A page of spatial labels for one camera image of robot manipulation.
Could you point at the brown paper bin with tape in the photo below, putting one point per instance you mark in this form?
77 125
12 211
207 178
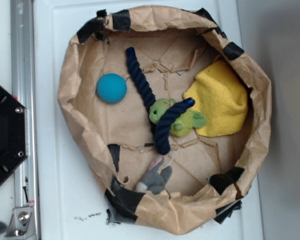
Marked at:
210 175

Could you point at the aluminium extrusion rail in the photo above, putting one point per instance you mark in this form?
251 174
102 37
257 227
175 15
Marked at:
26 183

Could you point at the green plush frog toy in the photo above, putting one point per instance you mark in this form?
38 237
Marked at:
183 125

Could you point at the metal corner bracket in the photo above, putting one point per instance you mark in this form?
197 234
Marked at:
22 224

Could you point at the dark blue rope toy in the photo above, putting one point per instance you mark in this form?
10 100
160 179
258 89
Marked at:
161 131

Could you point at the blue dimpled ball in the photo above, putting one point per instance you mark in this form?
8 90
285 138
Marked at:
111 88

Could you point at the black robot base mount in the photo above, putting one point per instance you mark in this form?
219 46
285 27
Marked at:
13 148

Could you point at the yellow woven cloth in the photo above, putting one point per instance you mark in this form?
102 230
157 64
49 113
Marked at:
222 98

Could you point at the grey plush bunny toy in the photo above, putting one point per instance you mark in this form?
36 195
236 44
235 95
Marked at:
153 180

